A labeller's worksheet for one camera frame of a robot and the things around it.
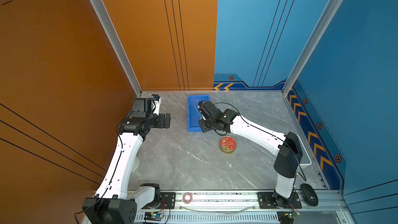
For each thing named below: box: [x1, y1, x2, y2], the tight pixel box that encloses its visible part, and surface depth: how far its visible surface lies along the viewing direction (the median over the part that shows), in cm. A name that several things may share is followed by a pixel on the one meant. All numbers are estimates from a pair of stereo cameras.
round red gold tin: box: [219, 135, 237, 154], surface depth 91 cm
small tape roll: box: [182, 191, 193, 205], surface depth 76 cm
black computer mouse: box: [300, 183, 319, 207], surface depth 75 cm
